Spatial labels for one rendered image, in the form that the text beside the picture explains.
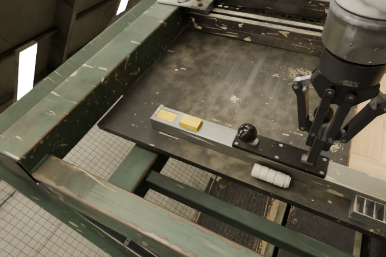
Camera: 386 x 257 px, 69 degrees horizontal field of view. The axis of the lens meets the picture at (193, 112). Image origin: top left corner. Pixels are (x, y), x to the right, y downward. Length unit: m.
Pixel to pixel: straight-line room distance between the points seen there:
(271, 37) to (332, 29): 0.64
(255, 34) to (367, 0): 0.71
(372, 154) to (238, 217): 0.33
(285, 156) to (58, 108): 0.54
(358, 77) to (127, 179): 0.54
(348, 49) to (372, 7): 0.05
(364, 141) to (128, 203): 0.54
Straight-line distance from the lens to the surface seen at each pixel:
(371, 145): 0.76
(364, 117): 0.45
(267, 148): 0.64
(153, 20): 0.98
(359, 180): 0.66
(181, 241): 0.55
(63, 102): 0.76
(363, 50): 0.35
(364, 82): 0.39
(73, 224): 1.26
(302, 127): 0.49
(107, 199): 0.61
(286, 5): 1.19
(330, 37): 0.36
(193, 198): 0.69
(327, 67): 0.39
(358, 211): 0.67
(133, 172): 0.73
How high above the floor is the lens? 1.69
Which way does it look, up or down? 4 degrees down
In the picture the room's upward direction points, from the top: 54 degrees counter-clockwise
